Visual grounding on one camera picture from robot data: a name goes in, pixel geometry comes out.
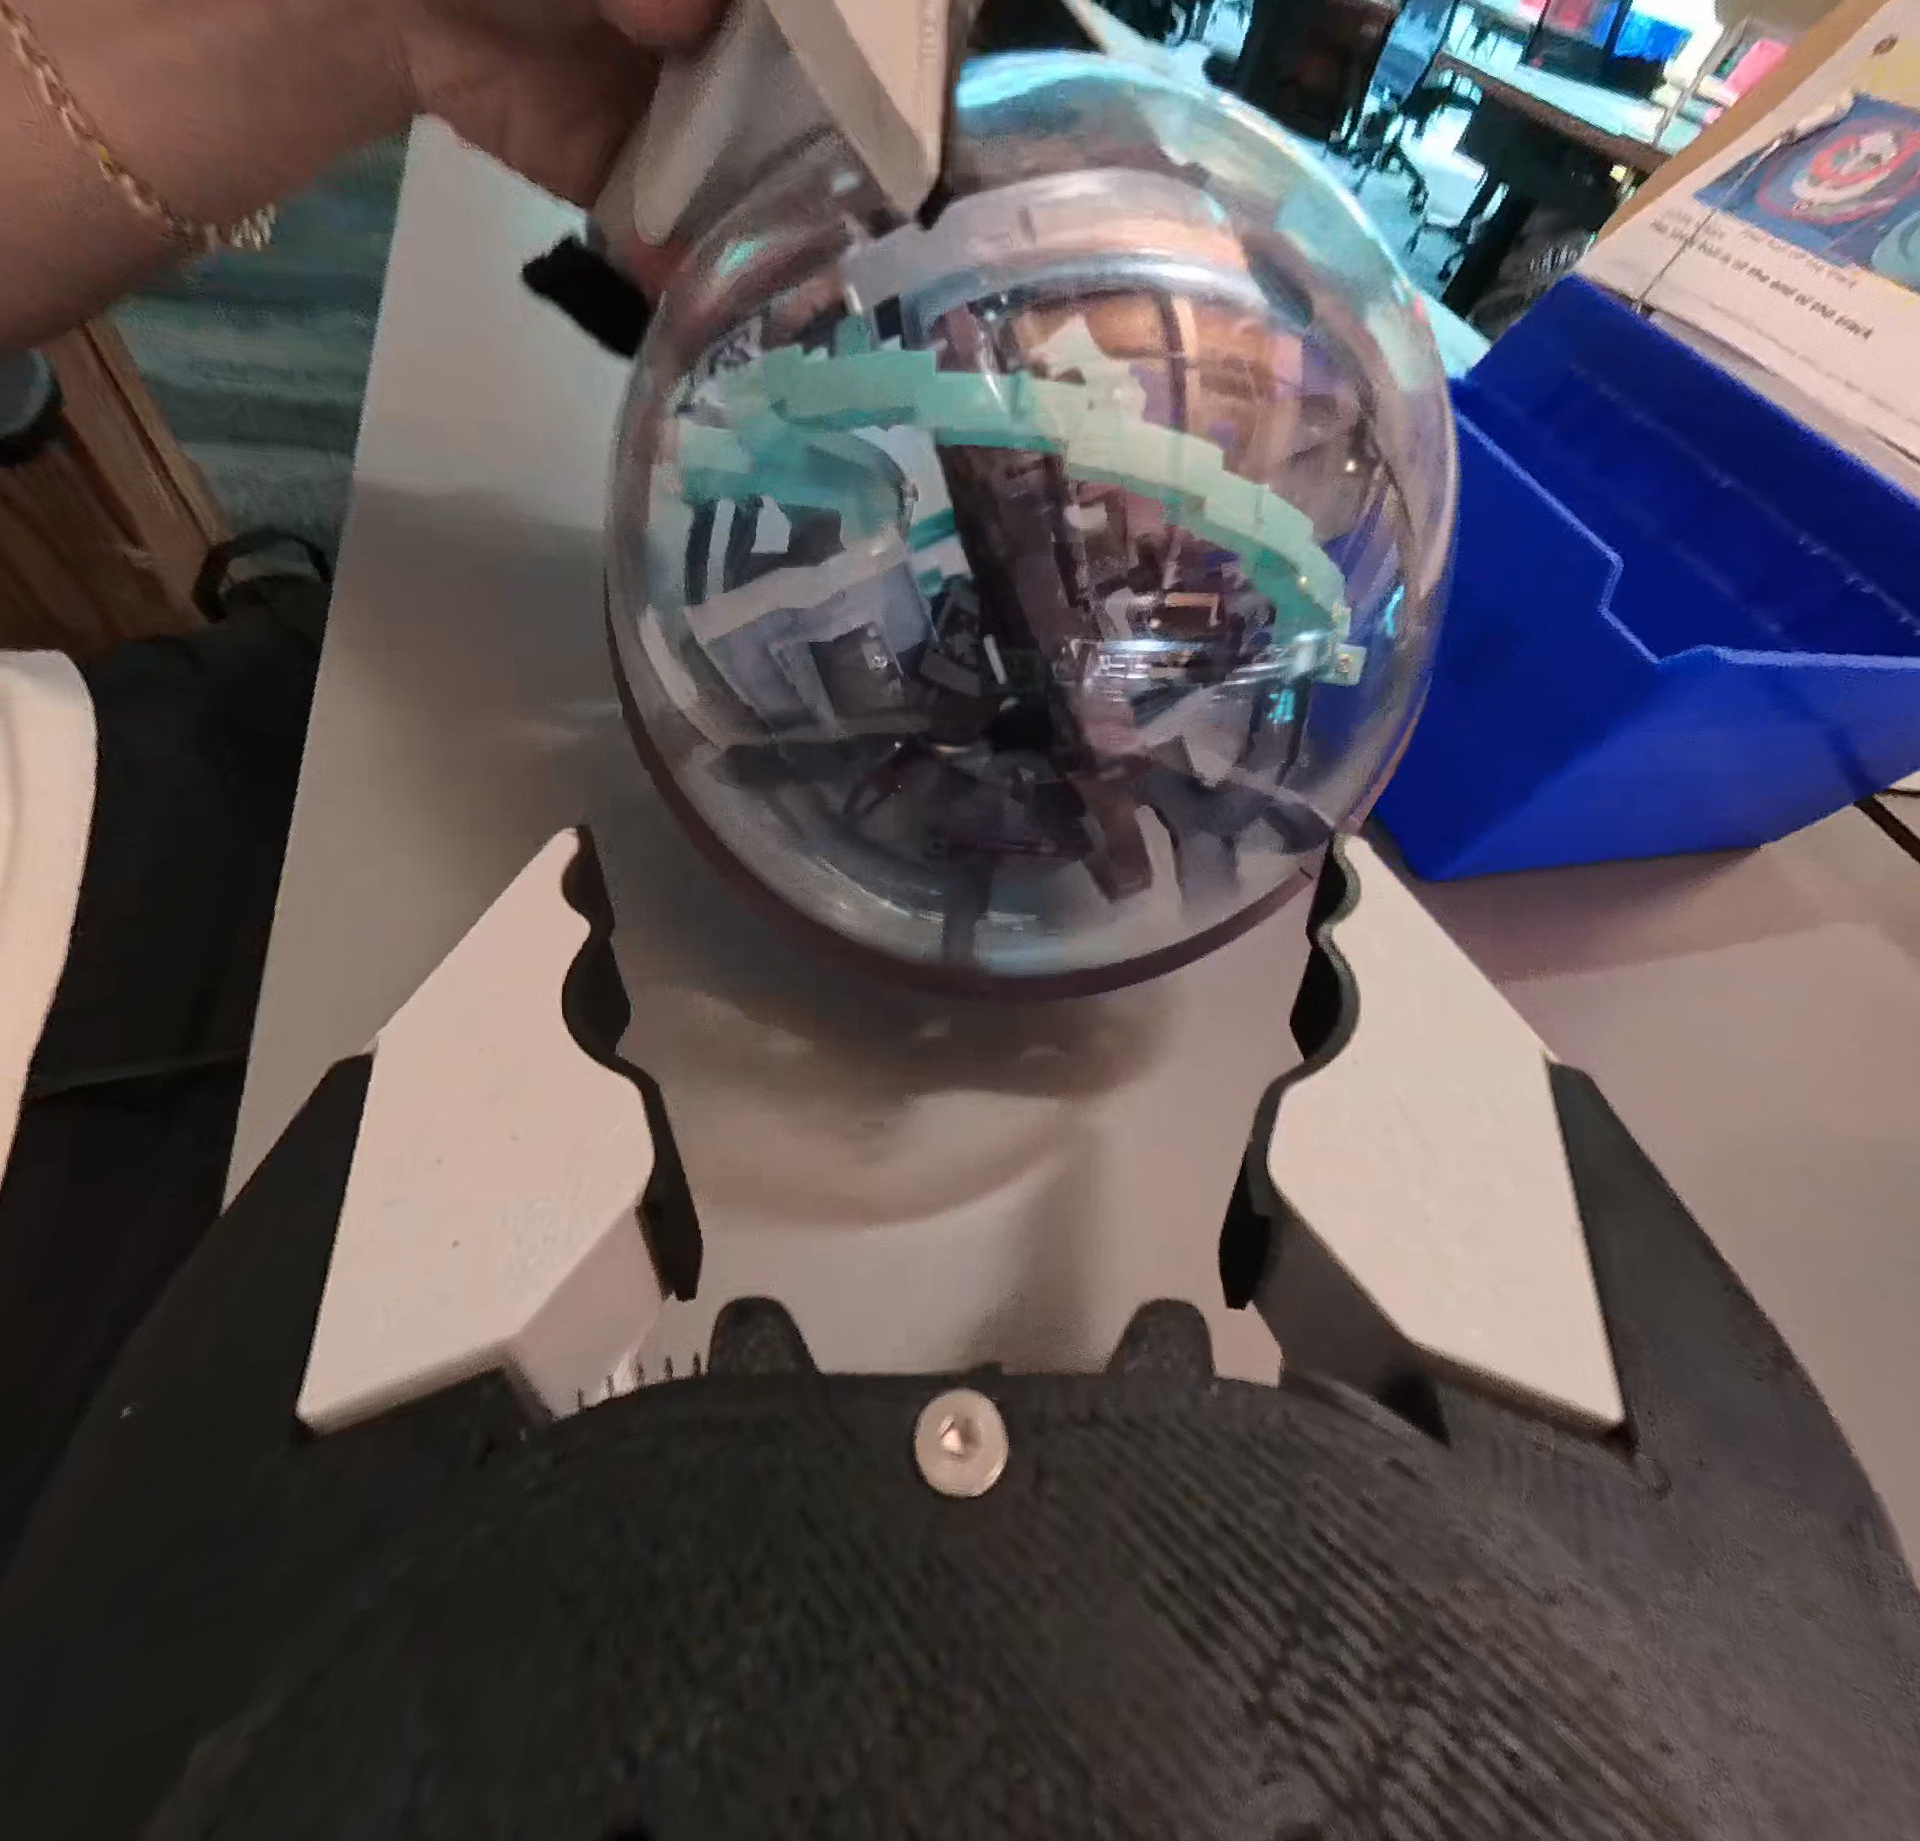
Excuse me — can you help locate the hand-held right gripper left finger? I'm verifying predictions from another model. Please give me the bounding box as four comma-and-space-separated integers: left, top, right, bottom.
296, 824, 707, 1430

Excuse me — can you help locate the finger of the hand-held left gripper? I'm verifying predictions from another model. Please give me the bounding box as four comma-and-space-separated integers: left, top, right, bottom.
718, 0, 964, 218

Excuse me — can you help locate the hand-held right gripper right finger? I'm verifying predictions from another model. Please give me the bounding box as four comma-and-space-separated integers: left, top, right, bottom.
1217, 835, 1634, 1436

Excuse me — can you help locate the clear plastic maze ball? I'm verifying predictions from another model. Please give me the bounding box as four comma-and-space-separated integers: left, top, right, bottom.
600, 46, 1460, 1002

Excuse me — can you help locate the person's left forearm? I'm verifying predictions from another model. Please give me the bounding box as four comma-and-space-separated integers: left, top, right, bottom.
0, 0, 423, 357

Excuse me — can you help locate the person's left hand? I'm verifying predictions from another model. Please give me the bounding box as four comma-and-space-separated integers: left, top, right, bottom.
403, 0, 739, 204

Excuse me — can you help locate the person's pale clothing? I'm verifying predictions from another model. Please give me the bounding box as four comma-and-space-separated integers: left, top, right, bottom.
0, 647, 102, 1169

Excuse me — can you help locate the blue plastic bin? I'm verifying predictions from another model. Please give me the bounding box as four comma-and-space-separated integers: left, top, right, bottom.
1371, 272, 1920, 883

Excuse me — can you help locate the black water bottle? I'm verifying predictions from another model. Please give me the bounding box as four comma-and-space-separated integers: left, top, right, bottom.
196, 526, 333, 630

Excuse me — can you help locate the red acrylic stand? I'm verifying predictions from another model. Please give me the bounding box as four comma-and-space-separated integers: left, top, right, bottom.
1711, 24, 1799, 104

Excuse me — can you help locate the printed instruction sheet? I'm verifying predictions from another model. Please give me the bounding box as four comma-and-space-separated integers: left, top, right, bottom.
1582, 0, 1920, 463

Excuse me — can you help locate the gold chain bracelet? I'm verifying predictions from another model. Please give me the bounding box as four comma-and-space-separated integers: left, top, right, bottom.
0, 0, 282, 259

